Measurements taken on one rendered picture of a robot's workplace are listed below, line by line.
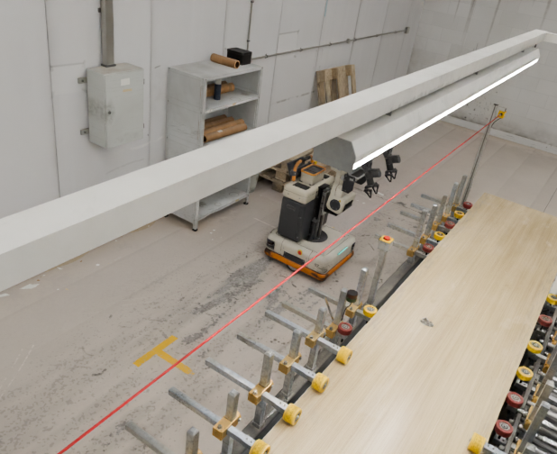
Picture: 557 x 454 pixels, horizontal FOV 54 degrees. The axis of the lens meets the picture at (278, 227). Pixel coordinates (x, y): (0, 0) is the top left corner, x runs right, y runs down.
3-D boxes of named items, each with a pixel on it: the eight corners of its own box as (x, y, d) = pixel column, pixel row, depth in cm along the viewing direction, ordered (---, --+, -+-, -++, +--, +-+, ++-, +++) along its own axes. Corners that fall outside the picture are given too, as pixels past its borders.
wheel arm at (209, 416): (167, 394, 243) (168, 389, 241) (173, 390, 245) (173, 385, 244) (257, 456, 221) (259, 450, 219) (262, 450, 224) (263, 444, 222)
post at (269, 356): (252, 426, 264) (264, 352, 241) (257, 422, 267) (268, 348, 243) (258, 430, 262) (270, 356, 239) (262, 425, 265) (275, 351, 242)
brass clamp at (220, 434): (210, 434, 229) (211, 426, 226) (231, 414, 239) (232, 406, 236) (222, 441, 226) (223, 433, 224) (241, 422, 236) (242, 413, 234)
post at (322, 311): (305, 376, 304) (318, 307, 280) (307, 372, 306) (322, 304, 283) (309, 378, 302) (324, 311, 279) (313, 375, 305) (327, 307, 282)
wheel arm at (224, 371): (204, 365, 262) (205, 358, 260) (209, 360, 264) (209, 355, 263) (290, 419, 240) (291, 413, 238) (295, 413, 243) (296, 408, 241)
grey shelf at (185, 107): (162, 215, 568) (167, 67, 493) (217, 190, 636) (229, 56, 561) (195, 231, 549) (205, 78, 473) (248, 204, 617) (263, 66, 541)
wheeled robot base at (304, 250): (261, 255, 520) (265, 232, 508) (296, 231, 568) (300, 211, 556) (322, 284, 491) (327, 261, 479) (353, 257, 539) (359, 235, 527)
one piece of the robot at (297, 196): (273, 244, 514) (285, 163, 473) (303, 224, 555) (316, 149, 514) (303, 258, 499) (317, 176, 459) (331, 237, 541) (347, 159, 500)
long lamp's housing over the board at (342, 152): (311, 158, 141) (316, 130, 137) (516, 58, 323) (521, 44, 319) (351, 174, 136) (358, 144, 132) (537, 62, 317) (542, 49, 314)
